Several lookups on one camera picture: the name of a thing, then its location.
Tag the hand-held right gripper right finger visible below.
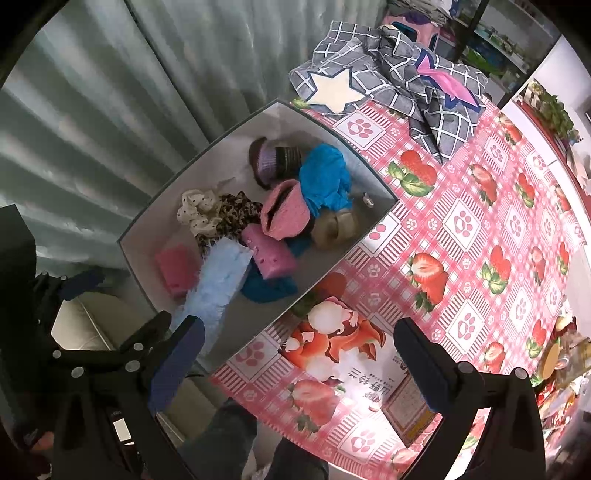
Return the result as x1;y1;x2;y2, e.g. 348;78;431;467
393;318;546;480

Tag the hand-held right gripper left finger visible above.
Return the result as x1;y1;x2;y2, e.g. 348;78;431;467
51;315;206;480

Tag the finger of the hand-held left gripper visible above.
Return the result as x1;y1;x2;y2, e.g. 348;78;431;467
32;269;106;333
46;311;172;365

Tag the pink plush cloth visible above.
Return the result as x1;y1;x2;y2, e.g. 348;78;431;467
154;244;204;298
241;224;298;280

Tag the light blue fluffy cloth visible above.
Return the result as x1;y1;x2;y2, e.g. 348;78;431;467
171;236;254;356

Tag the white polka dot scrunchie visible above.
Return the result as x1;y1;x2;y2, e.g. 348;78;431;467
178;188;222;238

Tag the leopard print scrunchie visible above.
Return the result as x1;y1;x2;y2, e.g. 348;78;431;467
194;191;264;252

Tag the pink knit pouch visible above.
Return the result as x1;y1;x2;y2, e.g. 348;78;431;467
260;179;310;241

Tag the white storage box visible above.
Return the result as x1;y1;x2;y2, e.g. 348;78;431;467
117;99;400;365

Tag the purple knit pouch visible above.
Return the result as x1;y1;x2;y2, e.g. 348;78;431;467
248;137;280;190

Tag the dark striped knit pouch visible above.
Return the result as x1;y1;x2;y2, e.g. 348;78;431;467
274;145;305;178

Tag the beige sofa seat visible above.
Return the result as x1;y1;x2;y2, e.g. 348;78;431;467
51;295;121;352

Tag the small cardboard box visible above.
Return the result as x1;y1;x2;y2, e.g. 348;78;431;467
382;371;439;448

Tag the white orange snack bag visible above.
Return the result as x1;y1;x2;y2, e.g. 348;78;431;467
278;298;411;414

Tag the person's left leg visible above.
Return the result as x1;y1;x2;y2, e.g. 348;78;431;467
182;401;259;480

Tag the person's leg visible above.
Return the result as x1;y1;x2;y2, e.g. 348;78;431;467
182;401;259;480
268;438;329;480

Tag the yellow lid jar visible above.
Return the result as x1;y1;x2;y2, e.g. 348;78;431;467
540;344;561;377

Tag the pile of snack packets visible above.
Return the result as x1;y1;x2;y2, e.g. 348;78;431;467
531;314;591;444

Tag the person's right leg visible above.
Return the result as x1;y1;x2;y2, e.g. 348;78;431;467
268;438;329;480

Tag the pink strawberry tablecloth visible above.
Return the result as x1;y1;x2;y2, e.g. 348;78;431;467
210;95;578;480

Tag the white cabinet with red top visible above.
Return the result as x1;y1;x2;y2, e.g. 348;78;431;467
501;99;591;199

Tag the green potted plant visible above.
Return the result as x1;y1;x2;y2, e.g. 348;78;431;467
526;78;580;139

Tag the grey plaid star cloth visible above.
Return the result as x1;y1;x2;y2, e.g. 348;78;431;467
289;21;490;164

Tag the metal storage shelf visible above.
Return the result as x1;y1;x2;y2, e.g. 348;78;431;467
455;0;561;93

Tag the pink plastic stool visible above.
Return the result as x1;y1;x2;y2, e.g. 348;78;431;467
383;14;444;51

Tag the white printed sack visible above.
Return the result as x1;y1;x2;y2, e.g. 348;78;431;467
388;0;455;21

